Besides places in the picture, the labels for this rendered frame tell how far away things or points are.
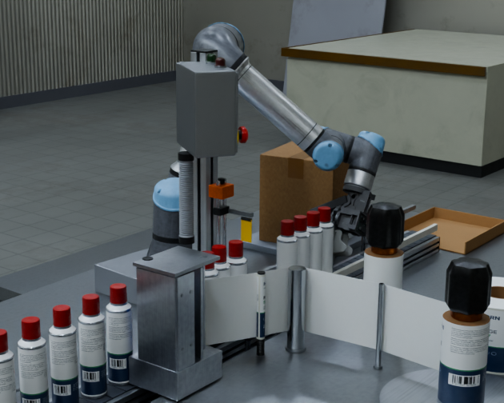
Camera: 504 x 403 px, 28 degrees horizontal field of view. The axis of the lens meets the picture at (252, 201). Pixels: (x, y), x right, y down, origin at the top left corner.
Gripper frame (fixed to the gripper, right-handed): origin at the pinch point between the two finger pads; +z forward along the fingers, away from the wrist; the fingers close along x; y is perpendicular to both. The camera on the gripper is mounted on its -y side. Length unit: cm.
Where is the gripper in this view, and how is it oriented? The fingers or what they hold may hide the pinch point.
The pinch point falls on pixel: (327, 259)
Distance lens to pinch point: 264.3
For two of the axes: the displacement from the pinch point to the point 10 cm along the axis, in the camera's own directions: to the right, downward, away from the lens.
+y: 8.0, 1.6, -5.8
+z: -3.1, 9.4, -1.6
